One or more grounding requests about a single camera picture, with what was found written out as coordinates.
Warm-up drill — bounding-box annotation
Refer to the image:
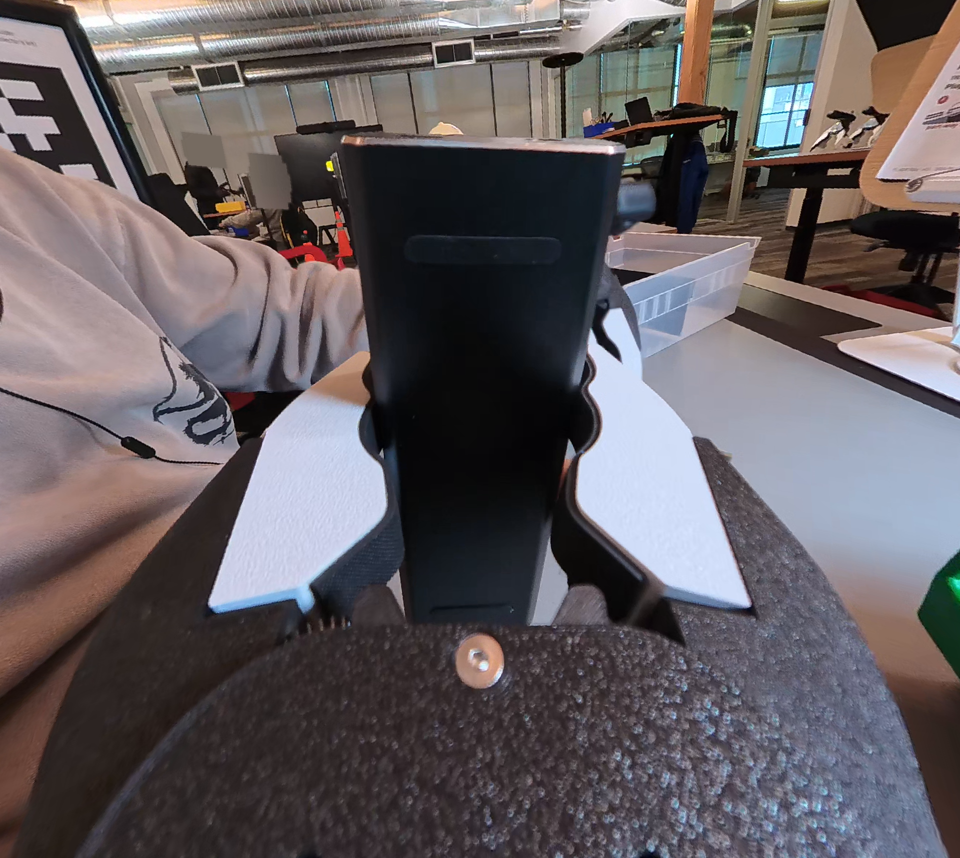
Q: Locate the person's left forearm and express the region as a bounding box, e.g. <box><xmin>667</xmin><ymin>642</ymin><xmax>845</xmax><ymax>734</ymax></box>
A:
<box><xmin>150</xmin><ymin>228</ymin><xmax>370</xmax><ymax>398</ymax></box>

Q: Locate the white tablet stand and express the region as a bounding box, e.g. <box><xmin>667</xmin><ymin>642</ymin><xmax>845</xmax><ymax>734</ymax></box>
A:
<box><xmin>838</xmin><ymin>288</ymin><xmax>960</xmax><ymax>402</ymax></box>

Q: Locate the black floor lamp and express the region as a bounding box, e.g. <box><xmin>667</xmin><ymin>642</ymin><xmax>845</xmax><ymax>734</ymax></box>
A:
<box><xmin>542</xmin><ymin>52</ymin><xmax>586</xmax><ymax>139</ymax></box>

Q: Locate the clear plastic bin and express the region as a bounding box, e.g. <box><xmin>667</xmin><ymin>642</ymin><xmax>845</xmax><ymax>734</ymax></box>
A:
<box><xmin>603</xmin><ymin>232</ymin><xmax>762</xmax><ymax>359</ymax></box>

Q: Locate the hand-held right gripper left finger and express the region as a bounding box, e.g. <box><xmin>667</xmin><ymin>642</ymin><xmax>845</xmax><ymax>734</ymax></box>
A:
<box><xmin>207</xmin><ymin>349</ymin><xmax>412</xmax><ymax>623</ymax></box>

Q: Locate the black computer monitor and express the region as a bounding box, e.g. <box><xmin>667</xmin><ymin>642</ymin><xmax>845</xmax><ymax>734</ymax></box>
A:
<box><xmin>273</xmin><ymin>131</ymin><xmax>354</xmax><ymax>207</ymax></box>

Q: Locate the wooden post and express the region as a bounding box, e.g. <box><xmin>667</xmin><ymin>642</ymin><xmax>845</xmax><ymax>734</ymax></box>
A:
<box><xmin>678</xmin><ymin>0</ymin><xmax>730</xmax><ymax>105</ymax></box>

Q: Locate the black and white pattern board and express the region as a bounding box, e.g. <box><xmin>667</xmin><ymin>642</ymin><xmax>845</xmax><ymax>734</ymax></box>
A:
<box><xmin>0</xmin><ymin>0</ymin><xmax>155</xmax><ymax>199</ymax></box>

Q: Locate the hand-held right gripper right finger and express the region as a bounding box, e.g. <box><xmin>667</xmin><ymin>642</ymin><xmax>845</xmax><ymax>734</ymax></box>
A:
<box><xmin>549</xmin><ymin>356</ymin><xmax>753</xmax><ymax>645</ymax></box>

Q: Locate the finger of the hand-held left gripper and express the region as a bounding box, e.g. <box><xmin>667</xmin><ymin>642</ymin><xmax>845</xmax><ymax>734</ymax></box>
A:
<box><xmin>591</xmin><ymin>264</ymin><xmax>645</xmax><ymax>363</ymax></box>

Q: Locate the black earphone cable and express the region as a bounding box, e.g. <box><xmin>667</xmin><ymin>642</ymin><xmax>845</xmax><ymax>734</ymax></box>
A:
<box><xmin>0</xmin><ymin>386</ymin><xmax>226</xmax><ymax>467</ymax></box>

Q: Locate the black usb hub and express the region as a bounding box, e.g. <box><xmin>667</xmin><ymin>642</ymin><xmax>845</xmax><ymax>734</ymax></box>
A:
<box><xmin>339</xmin><ymin>132</ymin><xmax>627</xmax><ymax>627</ymax></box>

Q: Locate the green plastic bin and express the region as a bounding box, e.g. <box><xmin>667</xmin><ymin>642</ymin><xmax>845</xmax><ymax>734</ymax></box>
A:
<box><xmin>916</xmin><ymin>549</ymin><xmax>960</xmax><ymax>658</ymax></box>

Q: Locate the dark blue hanging jacket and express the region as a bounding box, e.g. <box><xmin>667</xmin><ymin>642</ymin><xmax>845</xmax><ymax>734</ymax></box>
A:
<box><xmin>660</xmin><ymin>104</ymin><xmax>710</xmax><ymax>233</ymax></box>

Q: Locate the black flat panel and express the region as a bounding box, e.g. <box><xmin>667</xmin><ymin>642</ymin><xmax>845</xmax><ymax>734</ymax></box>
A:
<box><xmin>855</xmin><ymin>0</ymin><xmax>960</xmax><ymax>53</ymax></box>

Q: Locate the brown top desk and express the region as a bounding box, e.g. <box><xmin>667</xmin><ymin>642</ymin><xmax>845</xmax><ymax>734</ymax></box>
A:
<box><xmin>742</xmin><ymin>149</ymin><xmax>875</xmax><ymax>283</ymax></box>

